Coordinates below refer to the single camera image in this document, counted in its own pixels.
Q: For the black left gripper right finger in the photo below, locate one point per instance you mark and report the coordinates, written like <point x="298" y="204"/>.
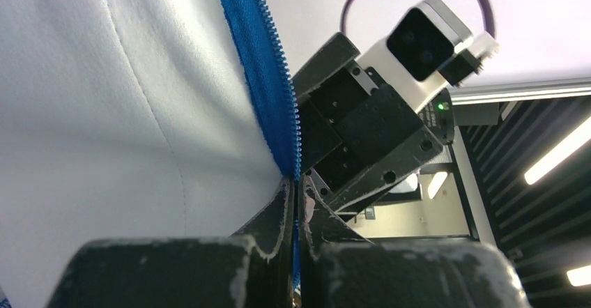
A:
<point x="340" y="268"/>

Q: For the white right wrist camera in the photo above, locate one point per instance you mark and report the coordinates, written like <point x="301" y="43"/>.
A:
<point x="429" y="48"/>

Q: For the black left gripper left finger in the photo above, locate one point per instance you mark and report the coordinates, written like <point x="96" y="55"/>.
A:
<point x="250" y="268"/>

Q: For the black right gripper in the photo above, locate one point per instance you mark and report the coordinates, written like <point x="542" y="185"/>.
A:
<point x="359" y="136"/>

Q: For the blue zip-up jacket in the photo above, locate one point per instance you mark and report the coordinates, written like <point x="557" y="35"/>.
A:
<point x="134" y="119"/>

